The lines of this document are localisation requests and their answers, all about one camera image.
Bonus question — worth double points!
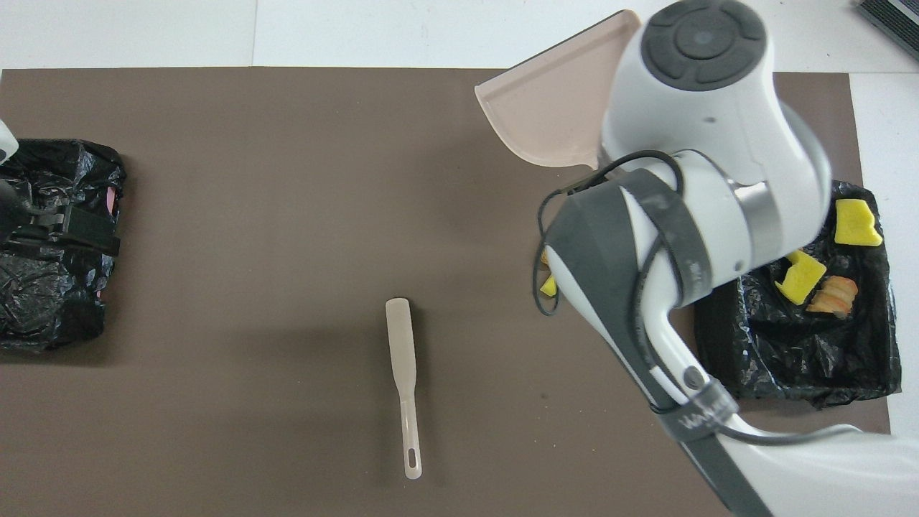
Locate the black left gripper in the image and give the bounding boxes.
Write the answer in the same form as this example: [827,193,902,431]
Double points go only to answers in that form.
[0,180,121,258]

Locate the beige hand brush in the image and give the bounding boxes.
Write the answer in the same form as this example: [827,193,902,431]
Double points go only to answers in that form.
[385,298,423,480]

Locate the beige plastic dustpan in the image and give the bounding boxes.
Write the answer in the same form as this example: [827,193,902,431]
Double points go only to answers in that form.
[474,9,642,169]

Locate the orange striped croissant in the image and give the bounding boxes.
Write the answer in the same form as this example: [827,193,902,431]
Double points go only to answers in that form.
[806,276,859,317]

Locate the yellow wedge sponge piece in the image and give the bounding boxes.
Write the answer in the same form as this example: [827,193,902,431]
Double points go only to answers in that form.
[834,199,884,248]

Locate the black bag bin pink spot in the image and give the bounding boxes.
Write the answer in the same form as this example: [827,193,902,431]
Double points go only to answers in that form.
[0,138,127,353]

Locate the black bag lined bin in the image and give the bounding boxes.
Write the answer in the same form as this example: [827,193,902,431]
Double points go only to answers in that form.
[694,180,902,410]

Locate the brown table mat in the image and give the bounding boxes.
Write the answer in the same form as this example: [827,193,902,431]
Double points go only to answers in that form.
[0,67,900,517]

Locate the dark ribbed device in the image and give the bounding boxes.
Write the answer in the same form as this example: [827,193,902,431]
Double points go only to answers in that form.
[854,0,919,62]

